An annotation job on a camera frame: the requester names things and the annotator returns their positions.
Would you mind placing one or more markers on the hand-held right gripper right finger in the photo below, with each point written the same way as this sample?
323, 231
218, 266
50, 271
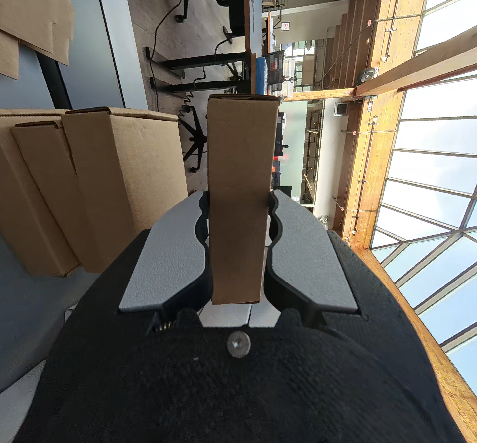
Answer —
309, 264

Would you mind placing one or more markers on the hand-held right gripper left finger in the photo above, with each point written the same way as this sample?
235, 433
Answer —
167, 264

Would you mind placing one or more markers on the brown cardboard box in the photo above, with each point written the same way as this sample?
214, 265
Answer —
15, 189
238, 189
141, 174
56, 189

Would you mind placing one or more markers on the blue flat box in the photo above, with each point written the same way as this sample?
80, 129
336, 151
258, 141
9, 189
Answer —
262, 74

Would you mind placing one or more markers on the large grey-framed window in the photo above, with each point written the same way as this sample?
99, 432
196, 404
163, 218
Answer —
439, 133

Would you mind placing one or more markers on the round black ceiling device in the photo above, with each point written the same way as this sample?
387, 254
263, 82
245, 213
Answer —
367, 76

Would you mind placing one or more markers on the black mesh office chair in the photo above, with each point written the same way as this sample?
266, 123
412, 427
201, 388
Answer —
275, 70

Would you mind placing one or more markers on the wood-edged desk with black legs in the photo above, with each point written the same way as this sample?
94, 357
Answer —
208, 61

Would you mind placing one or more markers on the wooden ceiling beam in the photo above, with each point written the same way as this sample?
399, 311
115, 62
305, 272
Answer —
410, 70

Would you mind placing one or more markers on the flat brown cardboard sheet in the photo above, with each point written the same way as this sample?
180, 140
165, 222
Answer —
33, 3
7, 55

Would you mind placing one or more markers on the grey desk with black legs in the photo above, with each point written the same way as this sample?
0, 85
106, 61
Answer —
247, 3

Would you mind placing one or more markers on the wall air vent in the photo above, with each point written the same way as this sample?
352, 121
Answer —
341, 109

